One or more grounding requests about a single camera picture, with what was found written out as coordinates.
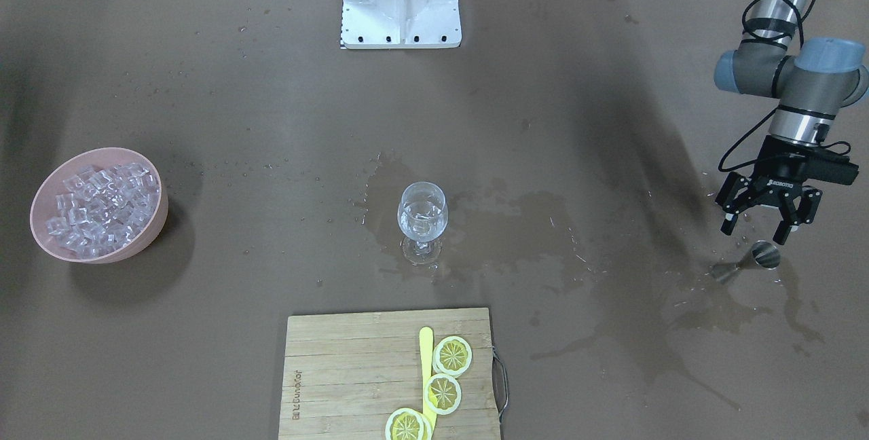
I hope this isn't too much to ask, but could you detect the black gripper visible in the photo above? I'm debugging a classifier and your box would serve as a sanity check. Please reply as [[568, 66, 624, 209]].
[[720, 136, 859, 245]]

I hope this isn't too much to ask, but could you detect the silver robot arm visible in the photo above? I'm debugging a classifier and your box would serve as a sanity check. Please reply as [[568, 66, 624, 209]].
[[714, 0, 867, 244]]

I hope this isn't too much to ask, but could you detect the clear wine glass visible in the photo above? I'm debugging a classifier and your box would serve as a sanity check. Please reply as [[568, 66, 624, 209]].
[[397, 182, 448, 265]]

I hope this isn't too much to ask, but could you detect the pink bowl of ice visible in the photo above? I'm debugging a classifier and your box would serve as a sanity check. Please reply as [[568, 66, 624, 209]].
[[30, 148, 168, 264]]

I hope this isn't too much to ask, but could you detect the yellow plastic knife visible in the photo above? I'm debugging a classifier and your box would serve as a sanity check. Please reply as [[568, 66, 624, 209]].
[[418, 326, 437, 432]]

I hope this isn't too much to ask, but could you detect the middle lemon slice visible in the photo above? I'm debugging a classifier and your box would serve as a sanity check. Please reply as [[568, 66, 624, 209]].
[[423, 373, 462, 416]]

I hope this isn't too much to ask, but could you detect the far lemon slice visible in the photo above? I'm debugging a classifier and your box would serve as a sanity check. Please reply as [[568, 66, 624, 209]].
[[383, 408, 432, 440]]

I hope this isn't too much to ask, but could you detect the bamboo cutting board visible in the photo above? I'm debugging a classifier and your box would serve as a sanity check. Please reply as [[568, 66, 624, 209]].
[[277, 308, 502, 439]]

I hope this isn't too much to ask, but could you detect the lemon slice near handle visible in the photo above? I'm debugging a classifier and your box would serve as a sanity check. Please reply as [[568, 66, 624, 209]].
[[432, 335, 474, 378]]

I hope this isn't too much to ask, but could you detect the white camera stand column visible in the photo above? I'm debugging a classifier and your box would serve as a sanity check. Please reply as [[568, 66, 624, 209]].
[[339, 0, 462, 50]]

